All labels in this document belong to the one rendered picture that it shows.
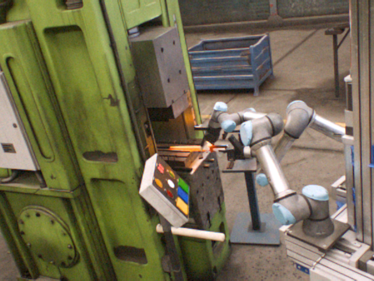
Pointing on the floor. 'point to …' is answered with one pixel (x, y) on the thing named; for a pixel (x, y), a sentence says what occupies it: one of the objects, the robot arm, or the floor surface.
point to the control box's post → (171, 247)
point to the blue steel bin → (232, 63)
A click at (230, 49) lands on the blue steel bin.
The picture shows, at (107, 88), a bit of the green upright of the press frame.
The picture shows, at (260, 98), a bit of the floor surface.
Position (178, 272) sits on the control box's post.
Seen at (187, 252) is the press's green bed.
